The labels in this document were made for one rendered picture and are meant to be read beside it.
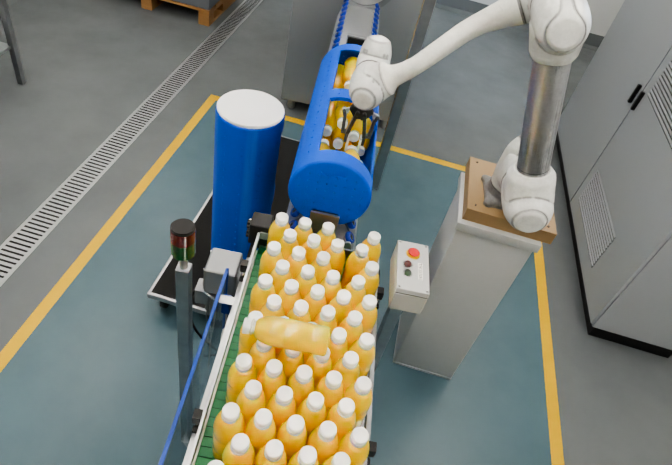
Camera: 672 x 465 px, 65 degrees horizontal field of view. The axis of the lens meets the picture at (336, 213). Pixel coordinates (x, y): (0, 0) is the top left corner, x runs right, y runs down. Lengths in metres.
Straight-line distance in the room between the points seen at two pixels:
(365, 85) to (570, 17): 0.56
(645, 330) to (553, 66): 2.09
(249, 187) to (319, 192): 0.61
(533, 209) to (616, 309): 1.54
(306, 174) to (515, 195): 0.68
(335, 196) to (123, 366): 1.34
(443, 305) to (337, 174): 0.89
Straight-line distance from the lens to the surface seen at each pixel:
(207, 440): 1.49
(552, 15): 1.49
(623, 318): 3.30
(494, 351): 3.02
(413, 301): 1.62
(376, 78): 1.61
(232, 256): 1.87
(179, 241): 1.40
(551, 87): 1.61
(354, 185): 1.76
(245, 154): 2.22
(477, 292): 2.30
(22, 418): 2.62
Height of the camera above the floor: 2.27
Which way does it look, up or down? 42 degrees down
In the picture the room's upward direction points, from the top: 14 degrees clockwise
